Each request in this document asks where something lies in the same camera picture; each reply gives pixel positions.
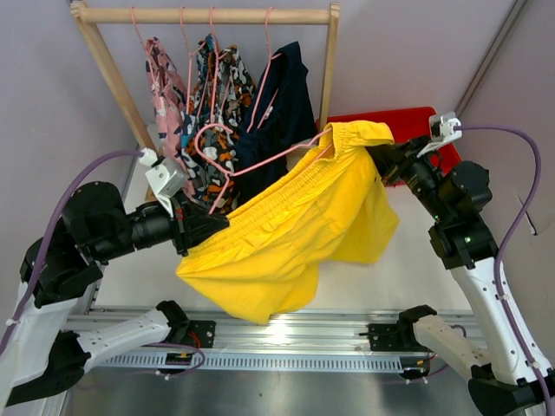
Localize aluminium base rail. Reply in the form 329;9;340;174
42;302;534;416

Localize blue orange patterned shorts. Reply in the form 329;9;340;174
179;34;218;179

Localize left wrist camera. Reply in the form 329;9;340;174
139;148;186;216

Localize pink hanger of camouflage shorts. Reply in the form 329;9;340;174
193;7;227;128

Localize red plastic bin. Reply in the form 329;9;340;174
328;107;461;190

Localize pink patterned shorts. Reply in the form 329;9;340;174
145;37;194;199

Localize pink hanger of yellow shorts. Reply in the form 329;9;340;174
193;123;332;214

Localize wooden clothes rack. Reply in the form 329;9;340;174
69;1;340;149

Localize navy blue shorts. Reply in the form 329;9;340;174
236;41;320;205

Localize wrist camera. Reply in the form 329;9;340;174
417;112;462;158
139;148;186;216

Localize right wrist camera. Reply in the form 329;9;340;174
417;112;462;158

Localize pink hanger of navy shorts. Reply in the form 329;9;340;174
246;6;276;133

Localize yellow shorts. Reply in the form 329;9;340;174
176;120;399;324

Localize pink hanger of blue shorts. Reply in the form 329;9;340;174
178;5;209;118

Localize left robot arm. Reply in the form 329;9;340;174
1;182;229;406

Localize orange grey camouflage shorts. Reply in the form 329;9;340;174
195;45;256;214

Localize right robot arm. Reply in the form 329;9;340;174
368;139;554;415

